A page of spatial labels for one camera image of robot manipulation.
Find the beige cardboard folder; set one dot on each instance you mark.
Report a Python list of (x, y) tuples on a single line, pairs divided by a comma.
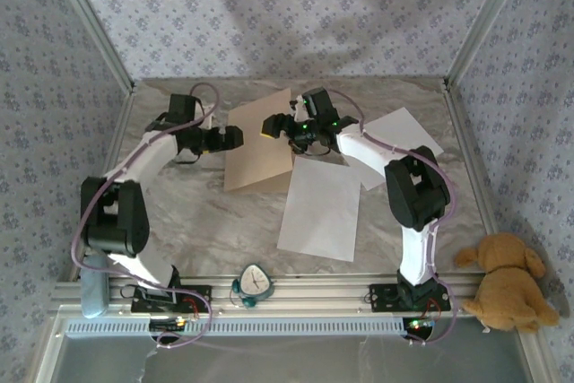
[(255, 163)]

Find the white paper sheet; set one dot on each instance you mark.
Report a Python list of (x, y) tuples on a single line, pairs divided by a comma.
[(318, 212), (403, 132)]

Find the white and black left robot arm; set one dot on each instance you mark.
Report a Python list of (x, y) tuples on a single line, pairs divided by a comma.
[(114, 221)]

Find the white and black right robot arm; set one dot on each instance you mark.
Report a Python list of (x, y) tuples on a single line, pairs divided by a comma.
[(417, 194)]

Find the teal alarm clock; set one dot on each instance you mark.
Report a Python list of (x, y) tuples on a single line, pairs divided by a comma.
[(253, 282)]

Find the blue-grey pouch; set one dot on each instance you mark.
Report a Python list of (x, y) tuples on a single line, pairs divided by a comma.
[(92, 293)]

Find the small circuit board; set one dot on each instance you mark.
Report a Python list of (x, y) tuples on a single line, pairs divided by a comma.
[(168, 324), (419, 324)]

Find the reflective metal panel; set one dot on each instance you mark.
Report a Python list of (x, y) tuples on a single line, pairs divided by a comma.
[(291, 360)]

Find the brown plush dog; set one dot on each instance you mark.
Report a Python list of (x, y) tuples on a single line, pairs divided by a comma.
[(502, 293)]

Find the aluminium side rail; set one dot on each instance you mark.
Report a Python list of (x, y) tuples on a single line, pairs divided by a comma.
[(117, 136), (468, 154)]

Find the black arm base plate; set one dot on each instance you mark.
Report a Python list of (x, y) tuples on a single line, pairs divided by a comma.
[(381, 298), (197, 298)]

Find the aluminium frame post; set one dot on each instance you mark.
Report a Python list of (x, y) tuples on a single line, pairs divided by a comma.
[(489, 22), (89, 22)]

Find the aluminium front rail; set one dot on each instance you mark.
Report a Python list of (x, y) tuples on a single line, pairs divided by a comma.
[(314, 298)]

